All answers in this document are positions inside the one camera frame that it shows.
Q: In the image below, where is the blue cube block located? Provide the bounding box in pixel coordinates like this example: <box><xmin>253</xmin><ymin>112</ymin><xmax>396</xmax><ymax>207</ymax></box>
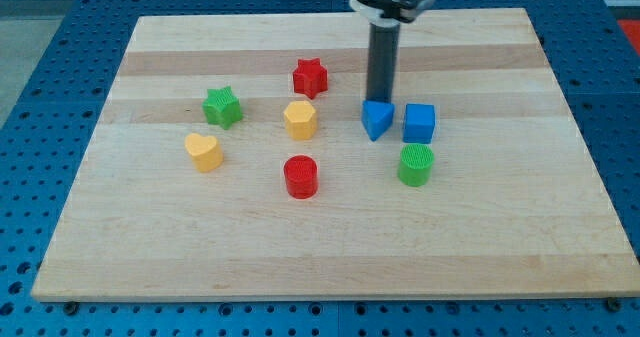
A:
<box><xmin>403</xmin><ymin>103</ymin><xmax>436</xmax><ymax>144</ymax></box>

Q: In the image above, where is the red cylinder block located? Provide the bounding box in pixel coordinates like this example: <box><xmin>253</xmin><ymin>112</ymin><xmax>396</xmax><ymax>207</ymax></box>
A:
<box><xmin>283</xmin><ymin>155</ymin><xmax>319</xmax><ymax>199</ymax></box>

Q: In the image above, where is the yellow hexagon block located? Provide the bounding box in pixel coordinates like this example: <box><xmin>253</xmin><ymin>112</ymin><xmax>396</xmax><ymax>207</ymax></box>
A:
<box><xmin>283</xmin><ymin>101</ymin><xmax>318</xmax><ymax>140</ymax></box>

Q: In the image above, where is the blue triangle block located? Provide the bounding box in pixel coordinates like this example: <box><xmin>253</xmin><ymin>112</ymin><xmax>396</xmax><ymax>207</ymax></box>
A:
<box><xmin>361</xmin><ymin>100</ymin><xmax>395</xmax><ymax>141</ymax></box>

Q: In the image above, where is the red star block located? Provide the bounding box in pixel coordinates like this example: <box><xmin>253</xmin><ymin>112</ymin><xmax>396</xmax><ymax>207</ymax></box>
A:
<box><xmin>292</xmin><ymin>58</ymin><xmax>328</xmax><ymax>100</ymax></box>

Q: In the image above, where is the wooden board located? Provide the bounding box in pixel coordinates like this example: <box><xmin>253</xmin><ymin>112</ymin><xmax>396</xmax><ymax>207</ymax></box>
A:
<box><xmin>32</xmin><ymin>8</ymin><xmax>639</xmax><ymax>302</ymax></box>

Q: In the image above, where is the green cylinder block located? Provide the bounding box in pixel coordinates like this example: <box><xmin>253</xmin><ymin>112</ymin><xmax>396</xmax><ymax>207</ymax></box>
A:
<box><xmin>397</xmin><ymin>143</ymin><xmax>435</xmax><ymax>187</ymax></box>

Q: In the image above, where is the green star block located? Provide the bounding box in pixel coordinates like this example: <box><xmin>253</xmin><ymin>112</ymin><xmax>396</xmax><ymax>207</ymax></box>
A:
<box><xmin>202</xmin><ymin>86</ymin><xmax>243</xmax><ymax>130</ymax></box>

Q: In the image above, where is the yellow heart block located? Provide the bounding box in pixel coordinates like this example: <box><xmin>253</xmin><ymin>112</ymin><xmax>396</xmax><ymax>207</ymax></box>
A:
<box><xmin>184</xmin><ymin>133</ymin><xmax>224</xmax><ymax>173</ymax></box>

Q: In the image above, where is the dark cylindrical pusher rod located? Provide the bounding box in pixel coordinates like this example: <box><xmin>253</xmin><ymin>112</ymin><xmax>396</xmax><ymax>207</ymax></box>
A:
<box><xmin>365</xmin><ymin>24</ymin><xmax>400</xmax><ymax>103</ymax></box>

